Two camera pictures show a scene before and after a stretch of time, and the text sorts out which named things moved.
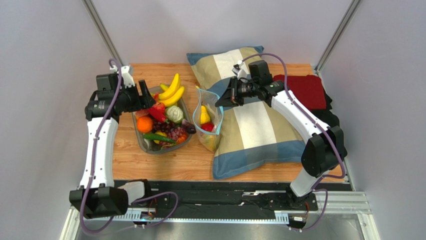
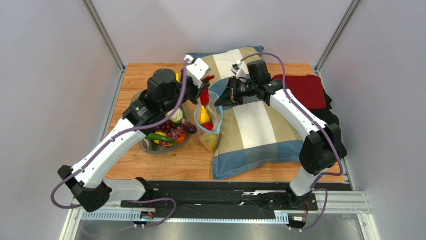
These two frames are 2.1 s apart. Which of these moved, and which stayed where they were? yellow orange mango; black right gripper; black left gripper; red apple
Moved: black left gripper
Stayed: yellow orange mango; red apple; black right gripper
